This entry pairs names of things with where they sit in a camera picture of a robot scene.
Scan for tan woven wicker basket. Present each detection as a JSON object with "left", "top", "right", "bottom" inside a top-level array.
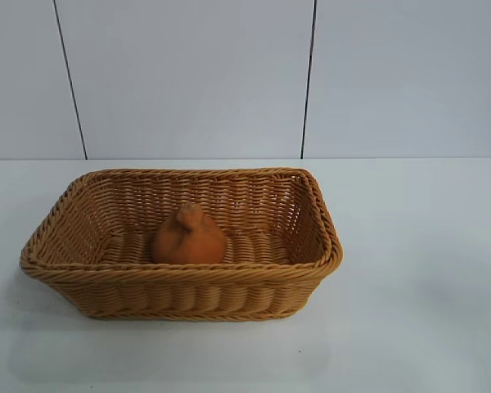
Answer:
[{"left": 19, "top": 165, "right": 345, "bottom": 320}]

